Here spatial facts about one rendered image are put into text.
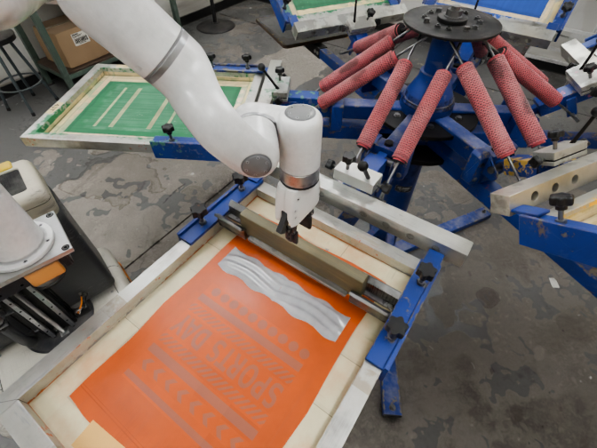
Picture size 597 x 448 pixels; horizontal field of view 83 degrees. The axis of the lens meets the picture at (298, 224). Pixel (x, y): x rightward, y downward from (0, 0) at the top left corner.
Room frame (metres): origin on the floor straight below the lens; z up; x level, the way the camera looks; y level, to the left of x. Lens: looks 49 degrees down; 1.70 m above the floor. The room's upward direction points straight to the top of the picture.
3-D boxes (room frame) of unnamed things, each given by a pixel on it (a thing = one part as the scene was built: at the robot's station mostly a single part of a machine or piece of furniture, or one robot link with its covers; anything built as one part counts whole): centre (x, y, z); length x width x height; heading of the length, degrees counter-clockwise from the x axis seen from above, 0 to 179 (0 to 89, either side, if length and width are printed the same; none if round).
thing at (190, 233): (0.67, 0.21, 0.98); 0.30 x 0.05 x 0.07; 145
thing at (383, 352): (0.35, -0.24, 0.98); 0.30 x 0.05 x 0.07; 145
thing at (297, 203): (0.49, 0.00, 1.23); 0.10 x 0.07 x 0.11; 144
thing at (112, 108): (1.26, 0.42, 1.05); 1.08 x 0.61 x 0.23; 85
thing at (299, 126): (0.50, 0.04, 1.35); 0.15 x 0.10 x 0.11; 97
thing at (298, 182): (0.50, -0.01, 1.29); 0.09 x 0.07 x 0.03; 144
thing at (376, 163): (0.78, -0.20, 1.02); 0.17 x 0.06 x 0.05; 145
